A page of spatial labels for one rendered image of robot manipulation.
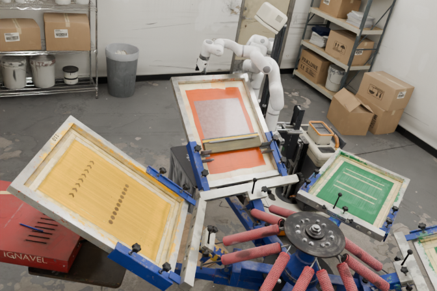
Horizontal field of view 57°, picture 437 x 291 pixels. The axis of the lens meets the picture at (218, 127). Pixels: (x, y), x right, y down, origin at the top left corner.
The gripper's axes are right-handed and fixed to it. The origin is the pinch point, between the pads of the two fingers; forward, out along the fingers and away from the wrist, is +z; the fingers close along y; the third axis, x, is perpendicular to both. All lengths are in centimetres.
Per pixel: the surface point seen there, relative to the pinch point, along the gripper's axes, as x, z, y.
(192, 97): 16.6, -4.5, -28.8
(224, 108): -3.7, -2.0, -38.4
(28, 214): 122, 15, -84
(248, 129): -17, 3, -56
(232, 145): 1, 2, -67
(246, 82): -26.1, -9.8, -23.1
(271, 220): 8, -10, -129
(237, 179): 6, 8, -90
